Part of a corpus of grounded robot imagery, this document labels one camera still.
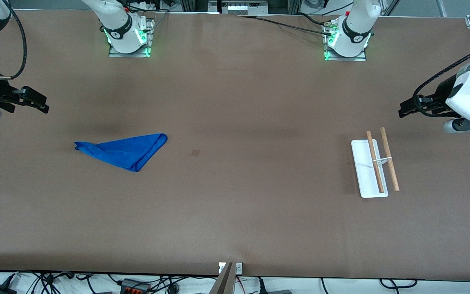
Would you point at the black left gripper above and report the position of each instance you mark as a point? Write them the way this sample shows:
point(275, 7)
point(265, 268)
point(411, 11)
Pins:
point(442, 92)

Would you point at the blue towel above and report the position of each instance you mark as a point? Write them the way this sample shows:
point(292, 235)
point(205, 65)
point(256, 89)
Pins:
point(129, 151)

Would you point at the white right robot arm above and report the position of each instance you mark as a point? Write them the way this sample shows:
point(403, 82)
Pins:
point(116, 20)

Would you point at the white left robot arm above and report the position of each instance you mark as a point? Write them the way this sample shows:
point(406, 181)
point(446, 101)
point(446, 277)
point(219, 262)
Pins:
point(357, 24)

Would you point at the wooden rack rod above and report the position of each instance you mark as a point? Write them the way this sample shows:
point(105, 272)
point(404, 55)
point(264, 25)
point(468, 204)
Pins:
point(394, 179)
point(371, 147)

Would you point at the white rectangular tray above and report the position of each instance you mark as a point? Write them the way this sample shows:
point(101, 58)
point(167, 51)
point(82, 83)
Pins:
point(363, 175)

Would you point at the white power strip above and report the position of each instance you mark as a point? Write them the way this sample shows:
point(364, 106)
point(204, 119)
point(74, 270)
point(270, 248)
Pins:
point(239, 8)

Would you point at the black orange connector box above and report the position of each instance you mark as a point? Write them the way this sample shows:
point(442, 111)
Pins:
point(135, 288)

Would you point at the grey metal beam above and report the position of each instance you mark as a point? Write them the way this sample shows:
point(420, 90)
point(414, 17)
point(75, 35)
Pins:
point(223, 283)

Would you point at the small metal bracket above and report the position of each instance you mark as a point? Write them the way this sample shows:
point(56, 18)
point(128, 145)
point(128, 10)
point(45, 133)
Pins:
point(239, 268)

